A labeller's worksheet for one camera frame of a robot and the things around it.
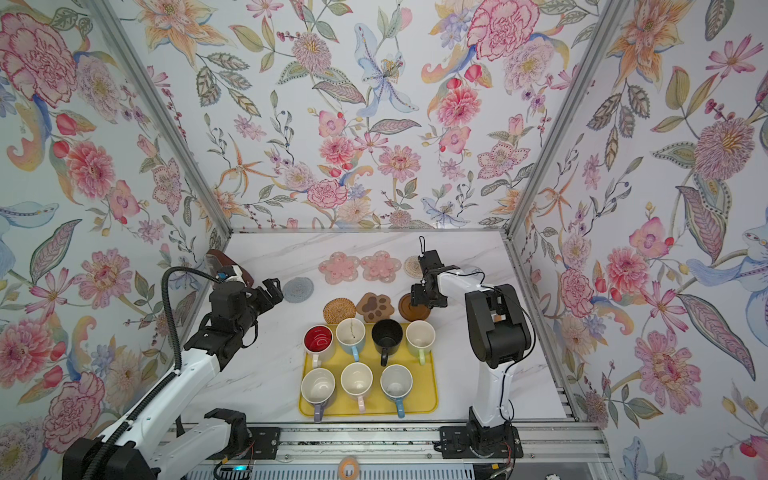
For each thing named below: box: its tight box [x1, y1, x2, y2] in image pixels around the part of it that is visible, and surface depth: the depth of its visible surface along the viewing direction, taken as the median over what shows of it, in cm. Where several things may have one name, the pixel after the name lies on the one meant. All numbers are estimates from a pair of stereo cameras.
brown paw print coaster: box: [356, 292, 395, 323], surface depth 101 cm
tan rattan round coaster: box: [322, 297, 357, 325], surface depth 100 cm
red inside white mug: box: [303, 324, 334, 369], surface depth 86 cm
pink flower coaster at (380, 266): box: [360, 250, 402, 283], surface depth 112 cm
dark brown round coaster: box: [398, 293, 431, 322], surface depth 100 cm
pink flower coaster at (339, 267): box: [318, 252, 361, 285], surface depth 112 cm
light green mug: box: [405, 320, 436, 366], surface depth 85 cm
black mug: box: [371, 319, 403, 367], surface depth 86 cm
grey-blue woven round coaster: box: [283, 277, 314, 303], surface depth 106 cm
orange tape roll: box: [338, 456, 361, 480], surface depth 72 cm
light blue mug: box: [335, 317, 366, 362], surface depth 86 cm
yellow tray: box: [299, 401, 315, 416], surface depth 80 cm
